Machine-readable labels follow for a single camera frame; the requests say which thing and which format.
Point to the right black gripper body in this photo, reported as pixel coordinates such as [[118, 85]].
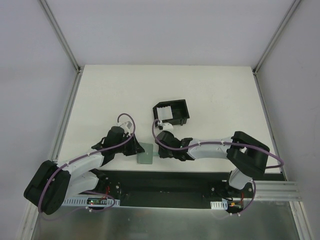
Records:
[[161, 150]]

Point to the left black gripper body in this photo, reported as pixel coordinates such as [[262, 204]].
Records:
[[130, 147]]

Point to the green leather card holder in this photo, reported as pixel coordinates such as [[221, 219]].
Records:
[[146, 157]]

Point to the black plastic card box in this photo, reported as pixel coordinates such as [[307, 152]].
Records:
[[174, 112]]

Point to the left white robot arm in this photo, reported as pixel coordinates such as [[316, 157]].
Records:
[[55, 182]]

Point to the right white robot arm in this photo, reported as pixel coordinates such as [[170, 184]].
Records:
[[247, 154]]

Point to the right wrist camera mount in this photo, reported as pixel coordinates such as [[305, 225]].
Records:
[[165, 126]]

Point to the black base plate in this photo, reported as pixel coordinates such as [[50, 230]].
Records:
[[158, 189]]

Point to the left white cable duct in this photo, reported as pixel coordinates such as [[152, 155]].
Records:
[[85, 201]]

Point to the white cable duct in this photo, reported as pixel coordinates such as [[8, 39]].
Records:
[[219, 205], [85, 201]]

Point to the left aluminium frame post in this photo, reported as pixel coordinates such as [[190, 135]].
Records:
[[59, 34]]

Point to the aluminium frame post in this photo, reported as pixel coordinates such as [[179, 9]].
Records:
[[277, 34], [59, 34]]

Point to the right white cable duct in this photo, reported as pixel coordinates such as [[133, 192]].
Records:
[[219, 205]]

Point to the aluminium front rail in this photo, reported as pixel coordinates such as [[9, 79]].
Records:
[[285, 191]]

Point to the right aluminium frame post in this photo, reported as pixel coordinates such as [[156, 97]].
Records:
[[277, 34]]

